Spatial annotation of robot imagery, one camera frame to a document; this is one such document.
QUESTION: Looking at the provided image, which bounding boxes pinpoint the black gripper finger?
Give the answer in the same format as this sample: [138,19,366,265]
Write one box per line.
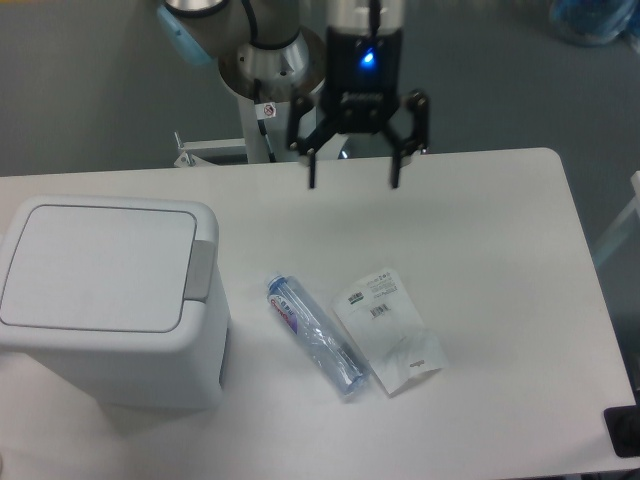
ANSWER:
[382,89,430,189]
[286,94,342,189]

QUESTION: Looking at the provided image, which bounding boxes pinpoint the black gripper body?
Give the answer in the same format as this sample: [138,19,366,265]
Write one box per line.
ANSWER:
[320,27,403,134]

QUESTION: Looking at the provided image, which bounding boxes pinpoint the white plastic trash can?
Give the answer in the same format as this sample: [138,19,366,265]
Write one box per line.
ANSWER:
[1,195,231,410]

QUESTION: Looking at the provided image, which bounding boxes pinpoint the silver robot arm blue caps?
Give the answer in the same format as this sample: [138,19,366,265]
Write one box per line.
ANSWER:
[157,1,429,187]

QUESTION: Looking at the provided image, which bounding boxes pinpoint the white plastic packaging bag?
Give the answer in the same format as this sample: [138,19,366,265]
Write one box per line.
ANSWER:
[332,268,448,396]

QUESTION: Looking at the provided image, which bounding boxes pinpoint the blue plastic bag on floor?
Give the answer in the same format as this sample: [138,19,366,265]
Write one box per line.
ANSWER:
[548,1,639,47]

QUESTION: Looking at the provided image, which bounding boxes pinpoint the clear plastic water bottle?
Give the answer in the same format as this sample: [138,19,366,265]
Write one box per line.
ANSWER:
[265,272,368,397]

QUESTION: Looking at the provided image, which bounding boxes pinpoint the black device at table edge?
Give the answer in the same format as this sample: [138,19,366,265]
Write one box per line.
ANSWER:
[604,405,639,458]

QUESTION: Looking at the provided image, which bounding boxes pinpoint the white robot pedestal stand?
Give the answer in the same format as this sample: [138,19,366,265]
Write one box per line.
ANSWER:
[172,27,430,169]

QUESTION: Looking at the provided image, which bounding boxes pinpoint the white frame at right edge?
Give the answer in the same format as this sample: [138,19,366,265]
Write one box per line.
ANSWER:
[592,171,639,269]

